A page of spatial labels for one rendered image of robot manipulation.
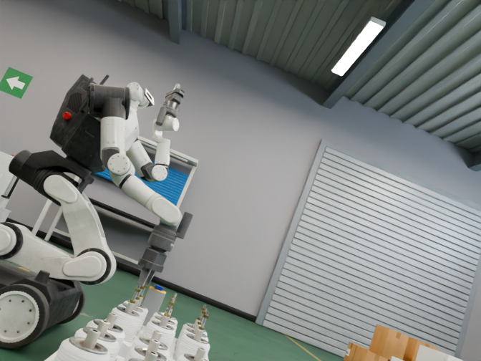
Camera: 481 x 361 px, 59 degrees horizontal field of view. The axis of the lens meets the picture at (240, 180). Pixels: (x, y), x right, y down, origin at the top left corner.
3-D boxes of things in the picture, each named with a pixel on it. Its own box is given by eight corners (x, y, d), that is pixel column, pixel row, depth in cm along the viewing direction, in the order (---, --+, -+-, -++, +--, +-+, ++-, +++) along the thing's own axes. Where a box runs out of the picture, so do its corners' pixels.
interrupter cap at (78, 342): (63, 344, 76) (65, 340, 76) (73, 337, 84) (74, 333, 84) (103, 359, 77) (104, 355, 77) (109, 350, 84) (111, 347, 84)
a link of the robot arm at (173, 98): (175, 102, 231) (169, 120, 226) (161, 92, 226) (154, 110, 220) (190, 95, 223) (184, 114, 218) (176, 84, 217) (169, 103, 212)
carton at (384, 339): (401, 364, 449) (409, 336, 456) (381, 356, 447) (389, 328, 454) (387, 357, 478) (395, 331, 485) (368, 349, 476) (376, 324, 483)
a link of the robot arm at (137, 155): (150, 188, 203) (127, 147, 198) (142, 188, 214) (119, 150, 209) (169, 175, 208) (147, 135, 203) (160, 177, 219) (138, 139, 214)
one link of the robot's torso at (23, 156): (2, 168, 166) (31, 133, 170) (15, 175, 178) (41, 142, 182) (61, 208, 166) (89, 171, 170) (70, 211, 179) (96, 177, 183)
